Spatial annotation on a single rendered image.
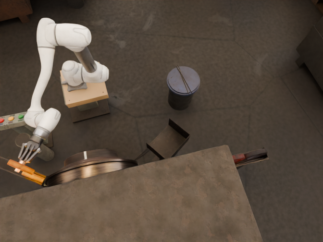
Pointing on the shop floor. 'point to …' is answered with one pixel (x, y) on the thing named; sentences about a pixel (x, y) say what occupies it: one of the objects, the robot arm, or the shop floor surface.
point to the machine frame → (139, 205)
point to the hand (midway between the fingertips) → (19, 166)
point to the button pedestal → (23, 127)
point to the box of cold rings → (313, 52)
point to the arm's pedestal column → (89, 110)
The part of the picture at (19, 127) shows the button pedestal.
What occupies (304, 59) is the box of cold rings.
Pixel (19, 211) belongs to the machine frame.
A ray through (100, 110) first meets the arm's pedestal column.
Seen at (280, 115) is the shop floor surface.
